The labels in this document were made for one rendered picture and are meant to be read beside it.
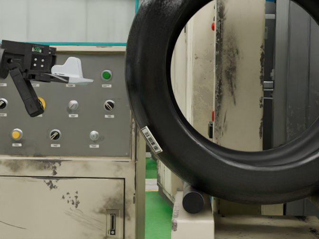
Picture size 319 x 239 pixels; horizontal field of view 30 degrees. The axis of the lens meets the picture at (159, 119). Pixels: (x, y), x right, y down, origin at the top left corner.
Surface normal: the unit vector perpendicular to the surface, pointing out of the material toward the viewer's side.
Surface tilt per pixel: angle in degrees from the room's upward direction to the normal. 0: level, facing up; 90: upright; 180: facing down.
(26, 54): 90
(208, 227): 90
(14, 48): 90
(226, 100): 90
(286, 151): 81
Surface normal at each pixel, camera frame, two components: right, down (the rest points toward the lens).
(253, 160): -0.06, -0.13
